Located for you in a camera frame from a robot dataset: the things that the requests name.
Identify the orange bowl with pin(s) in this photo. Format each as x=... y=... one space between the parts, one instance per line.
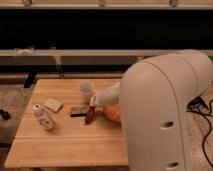
x=113 y=112

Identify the dark snack bar packet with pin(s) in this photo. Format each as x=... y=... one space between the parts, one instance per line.
x=79 y=111

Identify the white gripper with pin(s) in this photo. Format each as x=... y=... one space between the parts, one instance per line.
x=93 y=101

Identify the black object on floor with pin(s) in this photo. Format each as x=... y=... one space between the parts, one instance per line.
x=4 y=115

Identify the blue power box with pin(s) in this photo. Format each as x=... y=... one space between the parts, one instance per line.
x=195 y=102

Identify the clear plastic cup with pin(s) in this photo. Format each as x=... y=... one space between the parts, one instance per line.
x=86 y=90

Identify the beige sponge block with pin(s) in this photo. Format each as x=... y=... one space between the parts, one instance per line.
x=53 y=105

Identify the red chili pepper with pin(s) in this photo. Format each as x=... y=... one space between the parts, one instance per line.
x=90 y=115

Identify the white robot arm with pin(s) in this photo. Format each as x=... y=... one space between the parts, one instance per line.
x=153 y=95

